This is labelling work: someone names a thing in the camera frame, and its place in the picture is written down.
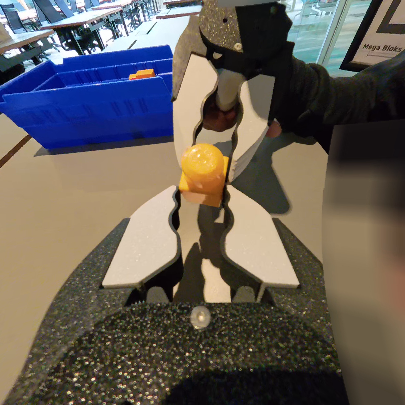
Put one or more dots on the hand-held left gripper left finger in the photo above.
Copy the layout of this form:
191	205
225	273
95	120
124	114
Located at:
142	240

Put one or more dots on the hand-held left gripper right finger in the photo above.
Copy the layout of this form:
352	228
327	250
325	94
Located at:
259	246

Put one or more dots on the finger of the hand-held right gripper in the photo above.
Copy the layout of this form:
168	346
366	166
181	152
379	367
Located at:
188	104
256	117

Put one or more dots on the yellow mega block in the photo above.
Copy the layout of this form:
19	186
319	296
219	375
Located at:
202	171
144	74

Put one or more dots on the blue plastic bin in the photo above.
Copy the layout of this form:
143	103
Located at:
82	107

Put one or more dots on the person's right forearm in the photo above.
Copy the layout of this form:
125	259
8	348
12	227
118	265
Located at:
332	95

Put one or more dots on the person's right hand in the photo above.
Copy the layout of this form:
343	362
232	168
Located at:
220	120

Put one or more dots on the wooden top desk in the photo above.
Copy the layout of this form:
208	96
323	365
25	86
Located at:
82	19
19	39
177	14

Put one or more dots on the black framed sign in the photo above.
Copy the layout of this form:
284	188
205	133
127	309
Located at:
379	47

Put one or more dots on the black office chair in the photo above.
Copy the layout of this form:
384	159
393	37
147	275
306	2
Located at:
14	17

